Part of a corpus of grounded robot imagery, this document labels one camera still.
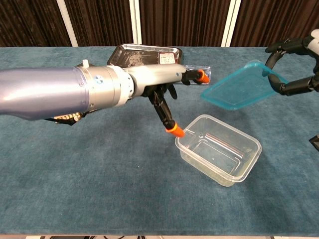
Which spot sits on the stainless steel tray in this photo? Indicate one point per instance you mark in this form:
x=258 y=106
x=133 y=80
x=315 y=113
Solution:
x=134 y=56

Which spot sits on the left silver hand orange fingertips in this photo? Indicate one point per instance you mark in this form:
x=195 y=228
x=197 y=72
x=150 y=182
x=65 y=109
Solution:
x=157 y=77

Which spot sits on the red and white card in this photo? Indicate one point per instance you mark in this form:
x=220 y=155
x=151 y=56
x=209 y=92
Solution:
x=166 y=58

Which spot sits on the right silver hand black fingers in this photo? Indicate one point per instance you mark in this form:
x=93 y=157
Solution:
x=299 y=85

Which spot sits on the teal container lid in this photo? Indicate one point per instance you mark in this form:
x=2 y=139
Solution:
x=236 y=87

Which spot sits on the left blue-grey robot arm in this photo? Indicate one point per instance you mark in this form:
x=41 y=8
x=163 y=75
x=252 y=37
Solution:
x=49 y=89

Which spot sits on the teal velvet tablecloth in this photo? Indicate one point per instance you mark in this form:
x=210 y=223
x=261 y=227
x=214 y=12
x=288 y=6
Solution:
x=99 y=186

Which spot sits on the clear plastic container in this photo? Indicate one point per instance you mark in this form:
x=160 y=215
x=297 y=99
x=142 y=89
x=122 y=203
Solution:
x=224 y=174

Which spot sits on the yellow spiral notebook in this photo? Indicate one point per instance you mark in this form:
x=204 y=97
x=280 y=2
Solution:
x=68 y=117

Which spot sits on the dark brown partition panel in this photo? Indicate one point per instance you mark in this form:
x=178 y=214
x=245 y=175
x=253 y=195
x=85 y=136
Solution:
x=274 y=20
x=30 y=22
x=184 y=22
x=104 y=22

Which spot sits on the clear water bottle pink label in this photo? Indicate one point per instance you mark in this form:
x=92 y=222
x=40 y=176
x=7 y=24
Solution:
x=197 y=67

